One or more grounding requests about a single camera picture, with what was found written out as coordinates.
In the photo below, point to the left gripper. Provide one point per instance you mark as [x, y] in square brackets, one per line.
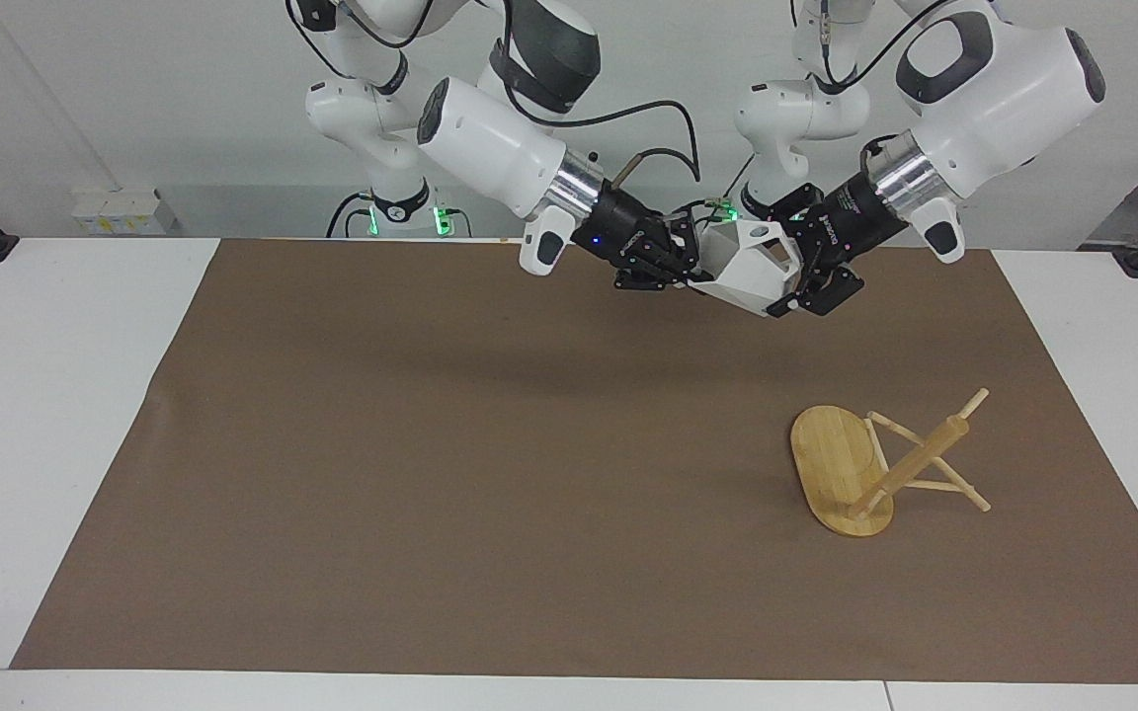
[851, 222]

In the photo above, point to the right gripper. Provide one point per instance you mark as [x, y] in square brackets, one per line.
[631, 232]

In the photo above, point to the white faceted cup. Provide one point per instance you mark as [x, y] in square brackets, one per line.
[745, 267]

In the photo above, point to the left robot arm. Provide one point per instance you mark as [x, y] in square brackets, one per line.
[1004, 99]

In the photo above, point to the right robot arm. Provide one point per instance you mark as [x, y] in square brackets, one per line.
[490, 148]

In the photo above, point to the wooden cup rack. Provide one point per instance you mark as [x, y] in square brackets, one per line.
[841, 469]

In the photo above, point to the white box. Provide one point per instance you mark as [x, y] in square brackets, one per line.
[122, 212]

